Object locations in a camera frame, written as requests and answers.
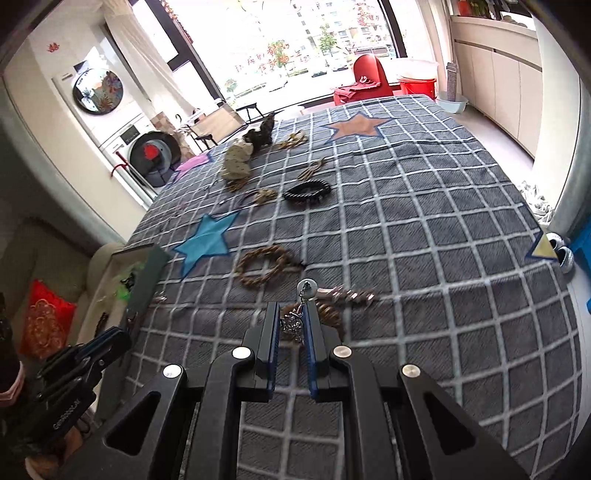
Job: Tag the red bucket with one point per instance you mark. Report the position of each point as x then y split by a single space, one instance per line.
418 85

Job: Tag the white curtain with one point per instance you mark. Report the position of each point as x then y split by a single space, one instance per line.
147 50

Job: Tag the red cloth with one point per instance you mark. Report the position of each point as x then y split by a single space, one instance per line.
348 94

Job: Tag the green plastic bangle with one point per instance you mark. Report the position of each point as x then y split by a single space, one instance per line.
123 290

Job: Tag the grey shallow cardboard box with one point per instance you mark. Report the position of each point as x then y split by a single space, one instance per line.
145 281

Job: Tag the person's left forearm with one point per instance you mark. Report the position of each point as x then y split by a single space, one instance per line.
7 346

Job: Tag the small black stool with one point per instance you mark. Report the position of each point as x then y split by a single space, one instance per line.
249 108

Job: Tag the silver slippers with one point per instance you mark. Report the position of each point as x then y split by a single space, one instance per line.
561 251

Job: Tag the flower bouquet red vase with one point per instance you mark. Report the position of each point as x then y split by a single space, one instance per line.
473 7

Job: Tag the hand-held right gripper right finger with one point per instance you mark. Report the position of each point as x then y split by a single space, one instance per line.
310 350

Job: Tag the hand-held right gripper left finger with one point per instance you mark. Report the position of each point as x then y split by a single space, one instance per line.
272 341

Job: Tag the gold bangles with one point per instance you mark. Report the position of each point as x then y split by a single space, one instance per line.
292 139

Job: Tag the white low cabinet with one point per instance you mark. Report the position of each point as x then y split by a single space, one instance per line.
498 74

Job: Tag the beige folding chair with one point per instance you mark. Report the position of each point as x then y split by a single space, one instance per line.
219 124

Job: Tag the light blue basin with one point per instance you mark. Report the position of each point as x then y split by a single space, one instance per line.
452 102

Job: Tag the beige sofa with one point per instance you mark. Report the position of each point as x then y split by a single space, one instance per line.
99 263

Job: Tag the grey plaid star blanket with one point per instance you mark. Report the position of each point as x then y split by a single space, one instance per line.
415 230

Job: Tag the silver charm pendant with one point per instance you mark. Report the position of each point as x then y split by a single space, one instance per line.
305 287

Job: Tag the small silver earrings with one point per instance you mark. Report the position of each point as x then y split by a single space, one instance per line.
158 298

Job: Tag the red white mop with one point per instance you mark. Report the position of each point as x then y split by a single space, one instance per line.
121 165

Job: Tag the cream bow scrunchie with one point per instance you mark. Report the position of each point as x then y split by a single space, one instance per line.
236 159

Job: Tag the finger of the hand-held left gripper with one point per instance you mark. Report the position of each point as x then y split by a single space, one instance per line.
69 374
108 341

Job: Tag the white mop head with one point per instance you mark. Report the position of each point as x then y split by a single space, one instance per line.
535 203

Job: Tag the small black hair clip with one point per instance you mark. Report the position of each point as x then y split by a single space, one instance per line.
127 278

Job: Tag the white dryer round black door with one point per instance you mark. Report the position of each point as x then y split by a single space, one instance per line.
97 90

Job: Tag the large window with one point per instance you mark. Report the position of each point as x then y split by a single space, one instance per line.
286 41

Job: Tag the white washing machine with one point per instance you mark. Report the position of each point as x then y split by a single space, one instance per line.
152 154

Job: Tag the red cushion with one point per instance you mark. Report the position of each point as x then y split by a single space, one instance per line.
46 318

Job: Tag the red plastic chair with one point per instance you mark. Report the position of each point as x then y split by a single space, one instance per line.
371 74

